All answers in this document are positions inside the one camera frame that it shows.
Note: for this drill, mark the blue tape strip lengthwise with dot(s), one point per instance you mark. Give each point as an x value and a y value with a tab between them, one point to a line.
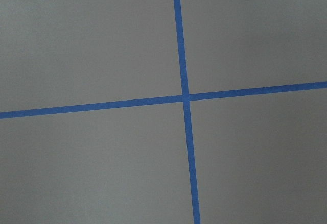
187	111

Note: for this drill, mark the blue tape strip crosswise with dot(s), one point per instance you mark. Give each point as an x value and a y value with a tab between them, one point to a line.
163	100

